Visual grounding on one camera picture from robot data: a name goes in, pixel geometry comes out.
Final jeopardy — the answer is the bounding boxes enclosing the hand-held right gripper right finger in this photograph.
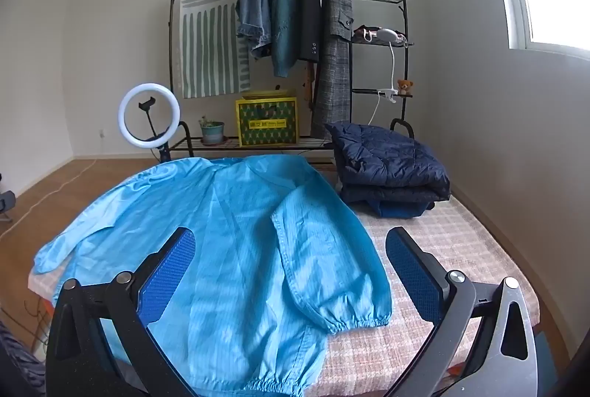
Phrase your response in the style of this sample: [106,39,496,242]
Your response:
[385,226,540,397]

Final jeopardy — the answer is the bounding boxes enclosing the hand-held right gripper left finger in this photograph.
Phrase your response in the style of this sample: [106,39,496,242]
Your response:
[45,226,197,397]

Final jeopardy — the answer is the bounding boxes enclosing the light blue pinstriped work coat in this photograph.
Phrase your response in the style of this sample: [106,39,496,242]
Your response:
[32,155,392,397]

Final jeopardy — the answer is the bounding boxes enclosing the black metal clothes rack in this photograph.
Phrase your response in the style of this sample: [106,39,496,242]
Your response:
[167,0,422,158]

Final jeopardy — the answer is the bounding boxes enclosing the checked beige tablecloth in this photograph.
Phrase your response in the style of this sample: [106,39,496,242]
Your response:
[28,162,540,397]

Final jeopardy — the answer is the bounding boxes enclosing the blue folded garment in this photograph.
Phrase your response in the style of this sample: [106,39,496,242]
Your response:
[369,200,436,219]

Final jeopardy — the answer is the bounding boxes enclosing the navy quilted jacket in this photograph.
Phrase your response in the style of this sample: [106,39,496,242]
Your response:
[325,121,451,202]
[339,182,450,213]

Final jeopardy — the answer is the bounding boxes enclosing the small teal plant pot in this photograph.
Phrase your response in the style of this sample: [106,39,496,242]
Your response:
[199,115,226,145]

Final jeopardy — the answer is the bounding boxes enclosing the black pleated garment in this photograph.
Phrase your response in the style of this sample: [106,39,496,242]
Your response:
[0,321,47,397]

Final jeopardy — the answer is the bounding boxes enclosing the grey metal stand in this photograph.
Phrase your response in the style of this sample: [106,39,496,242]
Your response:
[0,189,18,223]

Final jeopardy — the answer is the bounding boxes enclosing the yellow green patterned box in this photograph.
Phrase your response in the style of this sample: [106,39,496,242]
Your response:
[235,95,300,147]

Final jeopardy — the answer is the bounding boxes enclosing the grey plaid coat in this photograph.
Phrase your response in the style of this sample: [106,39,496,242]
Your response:
[310,0,355,139]

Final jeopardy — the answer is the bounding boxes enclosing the white clip lamp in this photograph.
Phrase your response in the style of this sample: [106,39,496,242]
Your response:
[366,27,409,126]

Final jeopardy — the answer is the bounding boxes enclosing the white green striped cloth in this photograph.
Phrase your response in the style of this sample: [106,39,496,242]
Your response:
[177,0,253,99]

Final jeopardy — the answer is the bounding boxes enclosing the teal knit sweater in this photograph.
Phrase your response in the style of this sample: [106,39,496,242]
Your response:
[271,0,299,79]

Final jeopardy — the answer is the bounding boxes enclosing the black blazer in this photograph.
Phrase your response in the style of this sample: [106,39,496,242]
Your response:
[294,0,323,62]

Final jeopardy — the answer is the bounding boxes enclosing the denim jacket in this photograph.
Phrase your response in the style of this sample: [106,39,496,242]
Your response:
[235,0,276,59]

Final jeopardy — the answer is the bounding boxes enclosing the white ring light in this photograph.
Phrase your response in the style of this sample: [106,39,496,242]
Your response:
[118,83,181,145]

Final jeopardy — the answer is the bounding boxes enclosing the black ring light stand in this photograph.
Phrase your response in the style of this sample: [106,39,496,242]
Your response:
[138,95,173,163]

